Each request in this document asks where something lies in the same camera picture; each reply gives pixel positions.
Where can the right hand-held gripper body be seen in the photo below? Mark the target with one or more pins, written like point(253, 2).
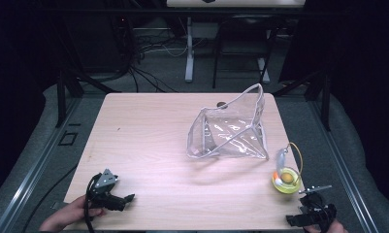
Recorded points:
point(318, 205)

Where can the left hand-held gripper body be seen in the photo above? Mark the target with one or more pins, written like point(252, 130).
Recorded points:
point(105, 186)

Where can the person's right hand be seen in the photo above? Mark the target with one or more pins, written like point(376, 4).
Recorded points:
point(336, 228)

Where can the person's left hand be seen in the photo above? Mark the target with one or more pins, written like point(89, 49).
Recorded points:
point(66, 215)

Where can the black metal stand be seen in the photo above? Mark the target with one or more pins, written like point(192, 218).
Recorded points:
point(315, 87)
point(69, 81)

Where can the clear plastic zipper pouch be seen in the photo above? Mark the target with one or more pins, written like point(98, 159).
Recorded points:
point(229, 132)

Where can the small dark round disc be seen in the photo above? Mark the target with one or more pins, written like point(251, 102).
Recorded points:
point(221, 104)

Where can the white desk leg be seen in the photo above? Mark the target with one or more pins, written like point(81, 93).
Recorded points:
point(264, 69)
point(189, 55)

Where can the black chair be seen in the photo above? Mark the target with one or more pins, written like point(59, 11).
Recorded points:
point(243, 35)

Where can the metal floor rail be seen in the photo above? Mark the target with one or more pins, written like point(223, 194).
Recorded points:
point(342, 168)
point(30, 168)

